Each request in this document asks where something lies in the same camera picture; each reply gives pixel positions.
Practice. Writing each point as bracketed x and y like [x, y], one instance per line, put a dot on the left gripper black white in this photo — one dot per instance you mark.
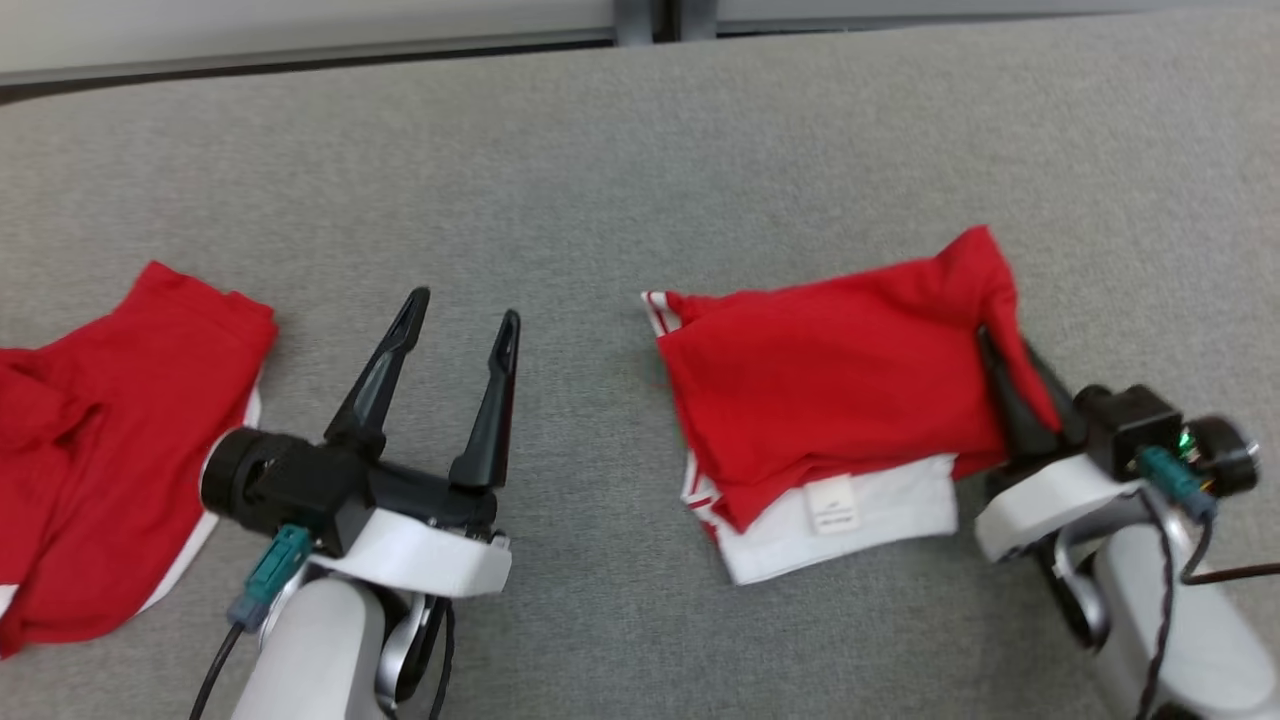
[430, 555]

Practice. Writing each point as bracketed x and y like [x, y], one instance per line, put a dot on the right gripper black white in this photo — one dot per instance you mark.
[1050, 500]

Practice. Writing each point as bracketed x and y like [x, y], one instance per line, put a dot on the red and white shirt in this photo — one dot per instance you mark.
[830, 390]

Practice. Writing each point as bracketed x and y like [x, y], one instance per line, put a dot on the red shorts with white trim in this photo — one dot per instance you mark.
[110, 450]

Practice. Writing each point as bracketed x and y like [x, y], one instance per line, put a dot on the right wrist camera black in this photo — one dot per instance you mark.
[1130, 430]

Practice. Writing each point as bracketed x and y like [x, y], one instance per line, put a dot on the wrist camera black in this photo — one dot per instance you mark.
[1130, 430]
[290, 490]

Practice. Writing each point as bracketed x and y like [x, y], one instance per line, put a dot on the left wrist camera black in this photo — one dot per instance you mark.
[290, 490]

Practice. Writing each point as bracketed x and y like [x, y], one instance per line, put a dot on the grey partition post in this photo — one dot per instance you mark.
[698, 18]
[633, 20]

